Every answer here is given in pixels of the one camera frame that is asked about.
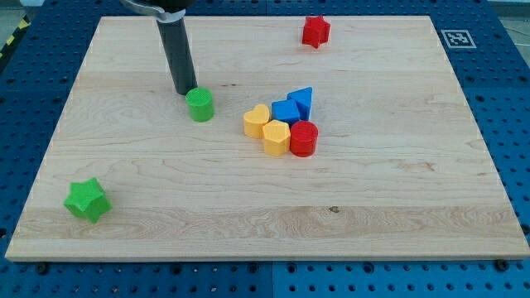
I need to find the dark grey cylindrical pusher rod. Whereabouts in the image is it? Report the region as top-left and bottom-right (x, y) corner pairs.
(157, 18), (197, 95)

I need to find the green cylinder block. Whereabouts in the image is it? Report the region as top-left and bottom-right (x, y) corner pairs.
(185, 88), (214, 122)

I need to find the red star block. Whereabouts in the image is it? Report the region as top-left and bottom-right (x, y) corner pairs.
(301, 16), (330, 49)

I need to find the green star block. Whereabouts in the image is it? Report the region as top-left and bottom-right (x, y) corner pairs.
(63, 177), (113, 224)

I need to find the yellow heart block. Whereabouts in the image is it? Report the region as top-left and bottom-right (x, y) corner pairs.
(243, 103), (271, 139)

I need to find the blue cube block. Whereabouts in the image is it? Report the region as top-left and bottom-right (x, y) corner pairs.
(272, 99), (301, 126)

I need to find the blue triangle block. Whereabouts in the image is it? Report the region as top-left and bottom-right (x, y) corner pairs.
(287, 87), (313, 121)

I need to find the yellow hexagon block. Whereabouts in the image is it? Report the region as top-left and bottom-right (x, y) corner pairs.
(263, 120), (291, 157)

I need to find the red cylinder block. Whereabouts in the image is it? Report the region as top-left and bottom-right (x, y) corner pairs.
(290, 120), (319, 157)

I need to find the wooden board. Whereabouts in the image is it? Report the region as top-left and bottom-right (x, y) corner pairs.
(6, 16), (529, 262)

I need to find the white fiducial marker tag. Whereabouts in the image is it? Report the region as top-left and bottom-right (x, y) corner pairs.
(441, 29), (476, 49)

